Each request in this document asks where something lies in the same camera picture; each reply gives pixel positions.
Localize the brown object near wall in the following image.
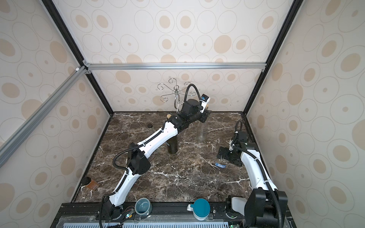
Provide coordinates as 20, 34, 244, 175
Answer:
81, 176, 99, 191

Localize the teal lid white container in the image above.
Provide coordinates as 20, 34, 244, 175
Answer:
187, 199, 211, 221

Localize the dark green wine bottle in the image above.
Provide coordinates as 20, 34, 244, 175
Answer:
166, 113, 179, 155

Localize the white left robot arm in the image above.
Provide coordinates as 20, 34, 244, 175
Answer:
99, 95, 212, 219

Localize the clear glass bottle cork stopper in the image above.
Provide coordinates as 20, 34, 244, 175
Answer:
196, 106, 209, 142

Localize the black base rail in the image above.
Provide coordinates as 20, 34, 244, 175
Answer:
51, 200, 294, 228

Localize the grey teal cup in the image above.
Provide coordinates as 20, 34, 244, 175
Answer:
135, 198, 153, 216

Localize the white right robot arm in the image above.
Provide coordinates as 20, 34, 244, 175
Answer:
217, 130, 288, 228

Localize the horizontal aluminium rail back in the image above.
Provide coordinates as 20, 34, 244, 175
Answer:
86, 62, 266, 70

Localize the chrome glass rack stand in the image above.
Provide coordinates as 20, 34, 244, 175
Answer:
157, 78, 191, 112

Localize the aluminium rail left side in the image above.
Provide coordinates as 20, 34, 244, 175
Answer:
1, 66, 86, 166

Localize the clear bottle black cap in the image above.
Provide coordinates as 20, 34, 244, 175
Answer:
147, 123, 155, 134

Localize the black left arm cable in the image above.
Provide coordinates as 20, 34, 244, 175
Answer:
98, 83, 202, 228

